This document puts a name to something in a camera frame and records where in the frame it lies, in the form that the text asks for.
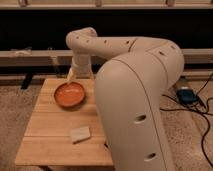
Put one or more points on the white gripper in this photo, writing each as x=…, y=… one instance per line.
x=80, y=63

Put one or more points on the blue power adapter box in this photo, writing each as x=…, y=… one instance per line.
x=186, y=96

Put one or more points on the pale yellow sponge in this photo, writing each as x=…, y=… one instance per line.
x=80, y=134

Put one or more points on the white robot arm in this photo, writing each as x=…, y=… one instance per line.
x=127, y=93

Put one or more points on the orange ceramic bowl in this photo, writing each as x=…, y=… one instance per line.
x=69, y=94

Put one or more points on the long wooden bench rail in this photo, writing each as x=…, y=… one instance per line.
x=63, y=57

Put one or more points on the clear plastic wrapper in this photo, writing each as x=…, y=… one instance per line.
x=21, y=52

